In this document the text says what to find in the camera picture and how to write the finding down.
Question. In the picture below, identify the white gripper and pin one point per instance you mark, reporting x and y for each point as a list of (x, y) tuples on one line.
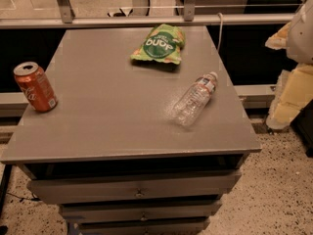
[(302, 36)]

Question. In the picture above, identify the orange coke can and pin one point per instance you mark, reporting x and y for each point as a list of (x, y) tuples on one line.
[(36, 87)]

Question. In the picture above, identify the clear plastic water bottle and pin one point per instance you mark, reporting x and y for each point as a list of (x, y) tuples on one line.
[(186, 111)]

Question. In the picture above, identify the green chip bag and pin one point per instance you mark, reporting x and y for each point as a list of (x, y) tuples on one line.
[(163, 44)]

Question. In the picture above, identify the middle grey drawer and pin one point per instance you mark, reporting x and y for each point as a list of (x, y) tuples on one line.
[(149, 210)]

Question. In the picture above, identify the grey drawer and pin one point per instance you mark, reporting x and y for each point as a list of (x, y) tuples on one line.
[(149, 210), (150, 227), (135, 187)]

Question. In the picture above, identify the grey drawer cabinet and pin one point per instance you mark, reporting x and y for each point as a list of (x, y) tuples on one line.
[(114, 117)]

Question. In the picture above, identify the grey metal railing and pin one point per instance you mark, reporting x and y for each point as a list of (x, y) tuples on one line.
[(130, 13)]

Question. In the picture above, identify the bottom grey drawer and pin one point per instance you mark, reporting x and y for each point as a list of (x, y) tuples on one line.
[(150, 227)]

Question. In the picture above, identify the top grey drawer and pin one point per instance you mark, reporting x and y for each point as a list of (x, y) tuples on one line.
[(135, 187)]

